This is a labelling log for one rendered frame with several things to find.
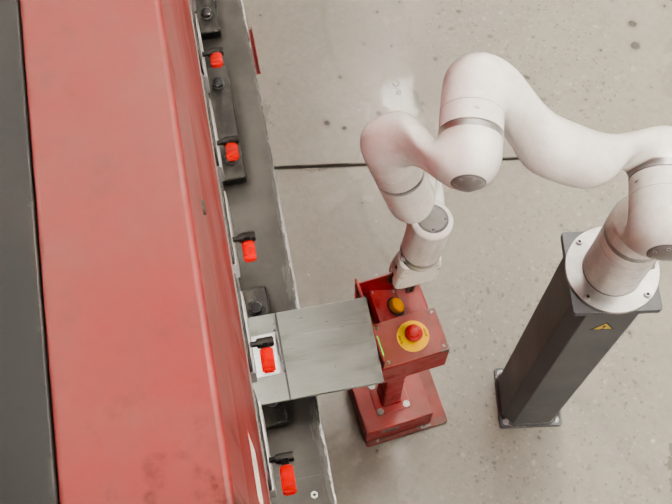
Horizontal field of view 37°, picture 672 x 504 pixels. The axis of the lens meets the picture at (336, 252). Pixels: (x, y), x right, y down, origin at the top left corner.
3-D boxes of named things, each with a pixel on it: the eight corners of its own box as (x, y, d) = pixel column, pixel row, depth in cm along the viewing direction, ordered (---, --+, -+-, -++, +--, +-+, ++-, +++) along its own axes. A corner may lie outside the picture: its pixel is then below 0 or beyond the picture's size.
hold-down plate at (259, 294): (290, 425, 202) (289, 421, 199) (263, 430, 201) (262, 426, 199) (266, 290, 213) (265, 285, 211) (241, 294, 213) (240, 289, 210)
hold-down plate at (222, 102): (247, 182, 224) (246, 176, 221) (224, 186, 223) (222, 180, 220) (228, 71, 235) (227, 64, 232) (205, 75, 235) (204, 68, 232)
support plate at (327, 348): (384, 383, 193) (384, 381, 192) (250, 408, 191) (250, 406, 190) (365, 298, 200) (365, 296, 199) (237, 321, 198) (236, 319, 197)
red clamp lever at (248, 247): (258, 253, 169) (254, 229, 177) (234, 257, 168) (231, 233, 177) (259, 262, 169) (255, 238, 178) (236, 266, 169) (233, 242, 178)
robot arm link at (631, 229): (668, 206, 186) (711, 144, 164) (671, 298, 179) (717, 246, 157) (603, 201, 187) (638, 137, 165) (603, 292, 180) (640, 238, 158)
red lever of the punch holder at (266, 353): (277, 364, 161) (272, 333, 170) (252, 368, 161) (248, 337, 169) (279, 373, 162) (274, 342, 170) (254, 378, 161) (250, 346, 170)
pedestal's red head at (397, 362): (445, 364, 229) (453, 340, 212) (379, 384, 227) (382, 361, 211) (417, 287, 236) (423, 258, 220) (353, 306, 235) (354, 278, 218)
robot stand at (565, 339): (553, 367, 297) (648, 228, 205) (561, 426, 290) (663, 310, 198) (493, 369, 297) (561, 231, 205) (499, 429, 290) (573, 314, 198)
